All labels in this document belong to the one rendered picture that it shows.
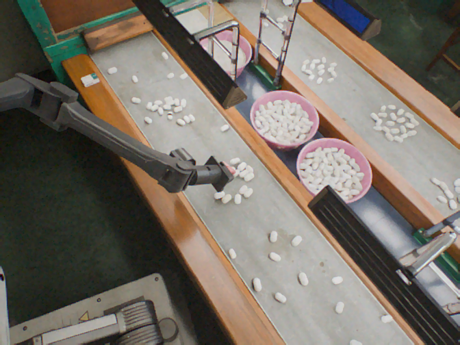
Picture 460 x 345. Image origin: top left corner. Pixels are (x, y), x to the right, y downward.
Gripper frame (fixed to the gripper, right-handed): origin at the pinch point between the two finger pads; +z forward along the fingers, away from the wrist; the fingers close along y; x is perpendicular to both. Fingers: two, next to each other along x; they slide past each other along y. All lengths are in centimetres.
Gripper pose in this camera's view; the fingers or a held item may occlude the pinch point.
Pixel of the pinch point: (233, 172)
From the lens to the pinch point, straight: 109.4
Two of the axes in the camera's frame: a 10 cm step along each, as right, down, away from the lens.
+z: 6.3, -0.5, 7.8
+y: -5.5, -7.3, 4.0
